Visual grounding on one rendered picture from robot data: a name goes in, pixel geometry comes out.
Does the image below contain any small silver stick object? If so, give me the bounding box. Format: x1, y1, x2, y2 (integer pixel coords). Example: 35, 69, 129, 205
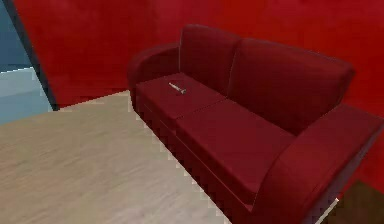
168, 82, 187, 96

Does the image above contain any dark red sofa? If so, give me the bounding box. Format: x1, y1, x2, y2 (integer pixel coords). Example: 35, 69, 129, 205
126, 23, 384, 224

